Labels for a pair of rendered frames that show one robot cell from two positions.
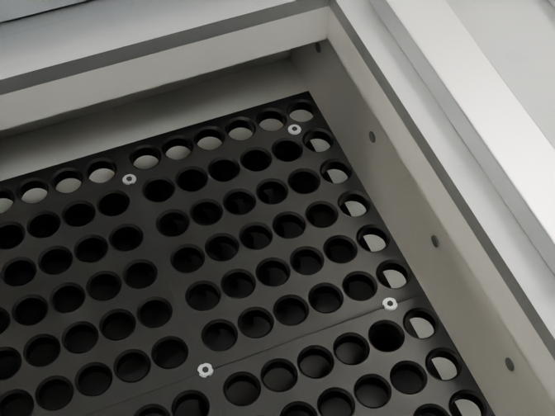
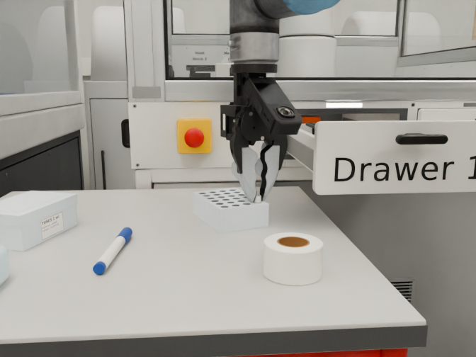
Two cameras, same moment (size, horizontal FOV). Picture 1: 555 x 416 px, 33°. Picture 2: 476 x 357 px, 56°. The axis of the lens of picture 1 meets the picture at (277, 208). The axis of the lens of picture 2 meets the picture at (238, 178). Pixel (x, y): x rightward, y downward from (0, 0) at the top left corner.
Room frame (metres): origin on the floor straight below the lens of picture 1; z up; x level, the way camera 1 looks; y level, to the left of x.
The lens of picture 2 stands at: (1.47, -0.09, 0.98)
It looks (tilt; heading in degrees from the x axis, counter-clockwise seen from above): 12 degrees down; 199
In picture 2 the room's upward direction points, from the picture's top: straight up
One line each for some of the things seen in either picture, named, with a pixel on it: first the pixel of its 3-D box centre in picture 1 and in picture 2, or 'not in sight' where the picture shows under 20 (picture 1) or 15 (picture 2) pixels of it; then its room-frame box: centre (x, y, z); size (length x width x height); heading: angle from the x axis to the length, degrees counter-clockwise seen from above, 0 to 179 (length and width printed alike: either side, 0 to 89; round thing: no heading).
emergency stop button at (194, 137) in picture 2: not in sight; (194, 137); (0.64, -0.47, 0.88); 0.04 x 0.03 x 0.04; 113
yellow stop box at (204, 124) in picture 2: not in sight; (194, 135); (0.61, -0.48, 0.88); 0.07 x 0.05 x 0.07; 113
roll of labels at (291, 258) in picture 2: not in sight; (292, 257); (0.98, -0.19, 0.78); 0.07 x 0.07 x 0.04
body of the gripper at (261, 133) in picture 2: not in sight; (251, 104); (0.79, -0.30, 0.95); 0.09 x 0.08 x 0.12; 44
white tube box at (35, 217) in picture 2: not in sight; (27, 217); (0.97, -0.59, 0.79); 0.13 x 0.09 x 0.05; 4
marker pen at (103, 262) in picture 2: not in sight; (114, 248); (0.99, -0.43, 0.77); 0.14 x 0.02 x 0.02; 18
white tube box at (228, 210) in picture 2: not in sight; (229, 208); (0.80, -0.34, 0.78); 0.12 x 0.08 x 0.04; 44
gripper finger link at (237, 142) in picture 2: not in sight; (245, 145); (0.83, -0.30, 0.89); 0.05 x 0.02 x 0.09; 134
